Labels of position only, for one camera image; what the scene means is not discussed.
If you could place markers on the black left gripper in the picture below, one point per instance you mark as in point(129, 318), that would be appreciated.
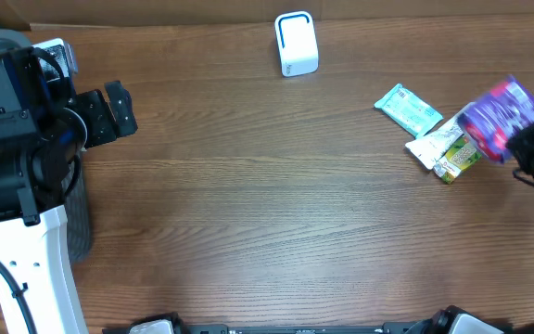
point(107, 129)

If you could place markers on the purple Carefree pad pack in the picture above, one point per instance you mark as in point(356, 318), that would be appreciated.
point(494, 118)

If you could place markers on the green tea carton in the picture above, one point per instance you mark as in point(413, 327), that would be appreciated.
point(461, 155)

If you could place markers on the white tube gold cap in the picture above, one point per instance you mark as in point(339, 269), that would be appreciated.
point(429, 148)

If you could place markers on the teal wet wipes pack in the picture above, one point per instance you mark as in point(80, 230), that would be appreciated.
point(409, 111)

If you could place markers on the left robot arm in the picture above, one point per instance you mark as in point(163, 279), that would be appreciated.
point(45, 126)

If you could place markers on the white barcode scanner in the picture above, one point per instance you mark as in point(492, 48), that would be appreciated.
point(297, 44)

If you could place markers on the grey plastic basket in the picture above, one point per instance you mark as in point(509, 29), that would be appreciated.
point(79, 235)

